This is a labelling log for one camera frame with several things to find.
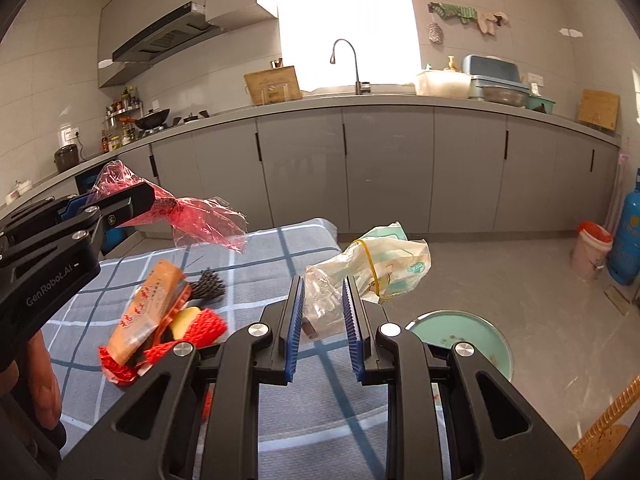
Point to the blue gas cylinder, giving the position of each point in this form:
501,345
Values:
627,240

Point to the grey base cabinets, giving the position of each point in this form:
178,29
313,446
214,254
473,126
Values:
390,170

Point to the soap dispenser bottle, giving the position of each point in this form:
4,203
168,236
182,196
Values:
451,64

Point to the pink bucket with red lid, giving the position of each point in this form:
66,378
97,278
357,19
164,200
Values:
590,255

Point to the bright window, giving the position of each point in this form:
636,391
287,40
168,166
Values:
350,10

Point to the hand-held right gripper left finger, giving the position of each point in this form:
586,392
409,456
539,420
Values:
295,330

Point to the blue dish rack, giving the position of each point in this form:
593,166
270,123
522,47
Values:
490,67

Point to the white wall socket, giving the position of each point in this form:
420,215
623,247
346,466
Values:
535,79
70,134

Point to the red foam net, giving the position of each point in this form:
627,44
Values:
205,327

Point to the metal basin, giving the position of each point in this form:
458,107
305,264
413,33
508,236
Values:
502,95

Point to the clear plastic bag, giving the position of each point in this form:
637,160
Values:
390,260

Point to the yellow sponge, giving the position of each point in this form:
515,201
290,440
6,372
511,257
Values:
185,320

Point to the black range hood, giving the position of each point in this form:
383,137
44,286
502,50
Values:
165,35

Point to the black wok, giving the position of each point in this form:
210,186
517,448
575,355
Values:
152,119

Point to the green basket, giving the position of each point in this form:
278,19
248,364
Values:
542,104

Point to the orange snack packet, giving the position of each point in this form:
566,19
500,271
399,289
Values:
145,310

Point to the metal faucet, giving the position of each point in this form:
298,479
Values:
357,75

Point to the square wooden board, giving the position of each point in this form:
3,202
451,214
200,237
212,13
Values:
597,109

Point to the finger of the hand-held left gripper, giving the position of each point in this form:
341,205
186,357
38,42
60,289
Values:
127,202
80,206

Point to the white plastic container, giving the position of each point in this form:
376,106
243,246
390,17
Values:
442,84

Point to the small white pot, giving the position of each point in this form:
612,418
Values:
17,192

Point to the gas stove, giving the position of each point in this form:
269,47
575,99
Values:
190,120

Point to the black foam net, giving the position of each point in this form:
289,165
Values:
207,285

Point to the wicker chair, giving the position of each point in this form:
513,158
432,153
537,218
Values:
600,442

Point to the blue plaid tablecloth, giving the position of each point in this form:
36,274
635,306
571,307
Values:
260,270

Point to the teal round bin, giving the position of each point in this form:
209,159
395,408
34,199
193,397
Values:
450,330

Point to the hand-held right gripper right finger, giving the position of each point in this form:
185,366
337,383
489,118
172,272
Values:
352,330

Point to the red plastic wrapper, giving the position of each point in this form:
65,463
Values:
200,215

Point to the person's left hand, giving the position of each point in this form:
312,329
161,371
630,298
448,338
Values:
45,385

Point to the green striped towel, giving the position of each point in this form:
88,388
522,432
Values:
452,11

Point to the light wooden cutting board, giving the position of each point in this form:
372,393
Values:
260,82

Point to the beige gloves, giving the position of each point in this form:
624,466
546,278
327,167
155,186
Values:
487,22

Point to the rack of seasoning bottles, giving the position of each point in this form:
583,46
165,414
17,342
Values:
122,120

